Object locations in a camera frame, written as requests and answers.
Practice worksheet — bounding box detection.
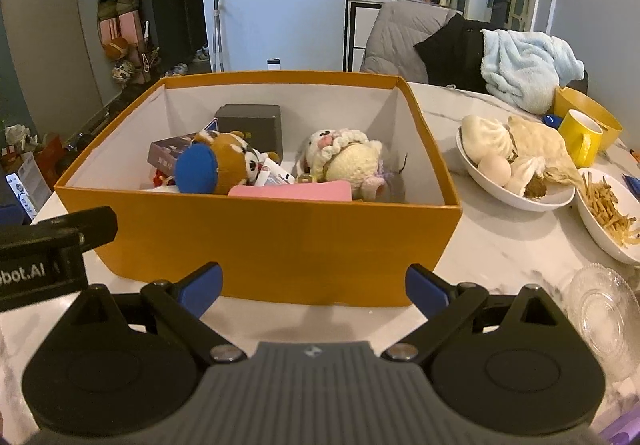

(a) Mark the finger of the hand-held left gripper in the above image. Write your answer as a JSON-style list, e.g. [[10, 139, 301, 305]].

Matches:
[[0, 206, 118, 253]]

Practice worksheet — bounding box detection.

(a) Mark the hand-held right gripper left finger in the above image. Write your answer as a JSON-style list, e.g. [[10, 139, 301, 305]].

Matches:
[[65, 261, 248, 366]]

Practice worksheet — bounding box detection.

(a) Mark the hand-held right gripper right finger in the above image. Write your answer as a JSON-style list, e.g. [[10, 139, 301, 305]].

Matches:
[[381, 263, 566, 363]]

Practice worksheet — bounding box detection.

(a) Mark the orange cardboard box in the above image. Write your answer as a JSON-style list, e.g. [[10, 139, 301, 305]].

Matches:
[[53, 70, 463, 308]]

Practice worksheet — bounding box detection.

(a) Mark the dark illustrated card box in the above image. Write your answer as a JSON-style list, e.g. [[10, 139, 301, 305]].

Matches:
[[147, 132, 201, 170]]

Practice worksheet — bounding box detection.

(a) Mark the red panda plush toy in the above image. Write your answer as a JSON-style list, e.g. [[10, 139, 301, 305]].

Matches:
[[175, 117, 281, 196]]

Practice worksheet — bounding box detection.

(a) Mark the pink case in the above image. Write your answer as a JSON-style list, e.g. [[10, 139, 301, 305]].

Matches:
[[227, 181, 353, 200]]

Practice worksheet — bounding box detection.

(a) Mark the floral lotion tube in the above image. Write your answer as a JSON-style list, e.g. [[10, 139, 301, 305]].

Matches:
[[247, 164, 297, 186]]

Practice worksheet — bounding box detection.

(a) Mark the white crochet bear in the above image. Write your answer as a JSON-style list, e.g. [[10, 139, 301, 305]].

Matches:
[[298, 127, 388, 200]]

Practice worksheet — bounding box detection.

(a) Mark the dark grey box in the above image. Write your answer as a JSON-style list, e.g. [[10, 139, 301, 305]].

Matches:
[[215, 104, 283, 160]]

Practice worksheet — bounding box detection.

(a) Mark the white printed cardboard box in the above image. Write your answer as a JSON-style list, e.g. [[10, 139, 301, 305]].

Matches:
[[5, 152, 51, 220]]

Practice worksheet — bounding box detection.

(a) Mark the brown cardboard box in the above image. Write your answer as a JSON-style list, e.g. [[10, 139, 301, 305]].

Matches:
[[35, 135, 66, 176]]

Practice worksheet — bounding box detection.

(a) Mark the white ceramic bowl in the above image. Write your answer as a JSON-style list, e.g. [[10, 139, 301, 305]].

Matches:
[[456, 125, 576, 212], [575, 167, 640, 266]]

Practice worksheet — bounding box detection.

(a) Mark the boiled egg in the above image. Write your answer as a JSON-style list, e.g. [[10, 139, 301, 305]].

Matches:
[[477, 156, 512, 190]]

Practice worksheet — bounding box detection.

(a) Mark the small steamed bun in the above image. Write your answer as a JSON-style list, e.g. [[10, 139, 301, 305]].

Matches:
[[505, 156, 546, 196]]

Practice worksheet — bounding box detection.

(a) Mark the large steamed bun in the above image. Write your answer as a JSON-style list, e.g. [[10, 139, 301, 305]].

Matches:
[[461, 116, 511, 163]]

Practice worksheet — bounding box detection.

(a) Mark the basketball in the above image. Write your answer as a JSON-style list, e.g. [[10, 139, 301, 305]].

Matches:
[[104, 37, 130, 60]]

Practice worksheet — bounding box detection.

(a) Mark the clear glass plate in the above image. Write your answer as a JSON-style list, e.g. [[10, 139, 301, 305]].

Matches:
[[565, 262, 640, 381]]

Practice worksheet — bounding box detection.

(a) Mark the pink suitcase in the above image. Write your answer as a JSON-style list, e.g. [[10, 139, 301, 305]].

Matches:
[[98, 15, 136, 56]]

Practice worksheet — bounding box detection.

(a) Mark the pile of potato strips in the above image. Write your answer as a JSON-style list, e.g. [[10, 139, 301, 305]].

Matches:
[[582, 175, 640, 248]]

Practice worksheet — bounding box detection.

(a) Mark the yellow mug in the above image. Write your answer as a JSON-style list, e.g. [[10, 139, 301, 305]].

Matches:
[[557, 109, 604, 169]]

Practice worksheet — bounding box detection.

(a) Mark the black cabinet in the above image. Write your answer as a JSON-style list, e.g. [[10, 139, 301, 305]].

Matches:
[[137, 0, 206, 70]]

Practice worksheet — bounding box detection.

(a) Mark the black garment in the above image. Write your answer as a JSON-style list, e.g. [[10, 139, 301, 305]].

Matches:
[[414, 14, 501, 93]]

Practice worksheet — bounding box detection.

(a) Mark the light blue fleece blanket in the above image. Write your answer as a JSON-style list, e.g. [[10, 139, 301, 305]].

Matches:
[[480, 29, 586, 114]]

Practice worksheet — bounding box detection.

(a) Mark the yellow bowl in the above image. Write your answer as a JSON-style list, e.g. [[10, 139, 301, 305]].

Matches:
[[553, 86, 624, 153]]

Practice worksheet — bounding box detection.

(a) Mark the grey padded jacket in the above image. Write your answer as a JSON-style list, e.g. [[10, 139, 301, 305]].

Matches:
[[360, 0, 463, 80]]

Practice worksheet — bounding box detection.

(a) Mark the white vanity cabinet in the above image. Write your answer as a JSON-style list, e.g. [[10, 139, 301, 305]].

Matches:
[[344, 0, 451, 72]]

